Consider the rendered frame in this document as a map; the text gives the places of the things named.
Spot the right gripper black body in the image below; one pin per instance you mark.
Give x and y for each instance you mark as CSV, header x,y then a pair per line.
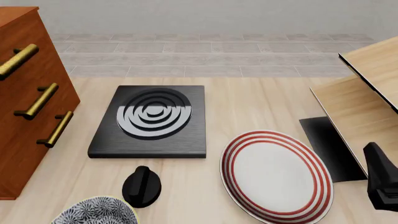
x,y
384,198

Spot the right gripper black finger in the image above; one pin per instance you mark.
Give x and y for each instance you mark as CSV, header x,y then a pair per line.
x,y
377,163

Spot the wooden cabinet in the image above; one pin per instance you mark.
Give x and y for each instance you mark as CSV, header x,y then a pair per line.
x,y
18,98

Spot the pale wooden rack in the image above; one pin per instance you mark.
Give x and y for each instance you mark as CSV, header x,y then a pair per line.
x,y
357,105

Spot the white plate with red rings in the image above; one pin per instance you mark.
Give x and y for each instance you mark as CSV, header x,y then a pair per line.
x,y
273,177

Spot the flat black stove plate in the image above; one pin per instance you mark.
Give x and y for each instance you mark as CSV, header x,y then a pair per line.
x,y
149,144

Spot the round black stove knob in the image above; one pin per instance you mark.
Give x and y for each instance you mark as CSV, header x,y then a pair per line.
x,y
141,186

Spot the blue white patterned bowl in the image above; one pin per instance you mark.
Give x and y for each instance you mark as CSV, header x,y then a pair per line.
x,y
93,212

